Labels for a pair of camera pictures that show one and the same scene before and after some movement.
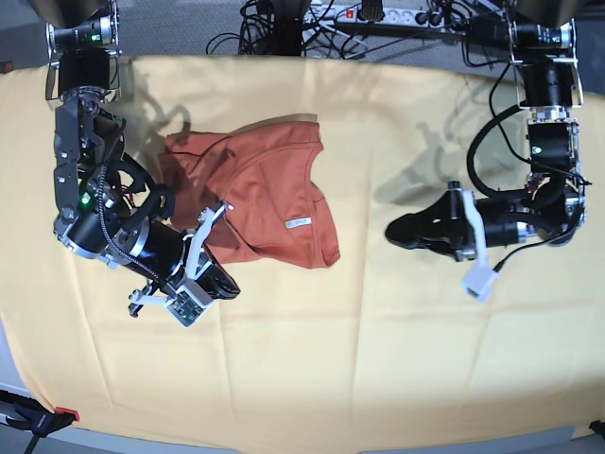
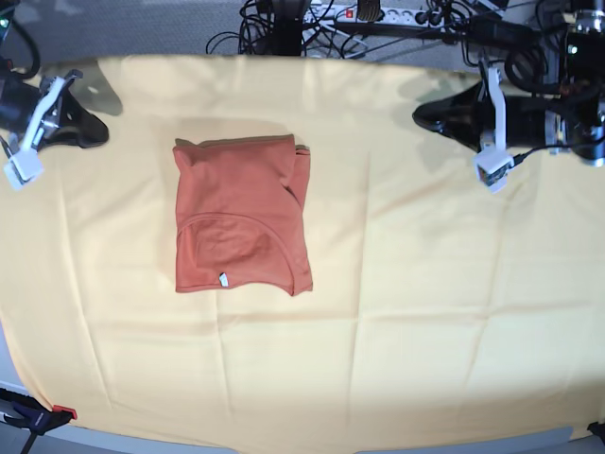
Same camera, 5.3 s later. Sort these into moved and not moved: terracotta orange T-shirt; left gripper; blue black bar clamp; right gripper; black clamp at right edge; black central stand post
Moved: right gripper; terracotta orange T-shirt; left gripper
Not moved: black central stand post; black clamp at right edge; blue black bar clamp
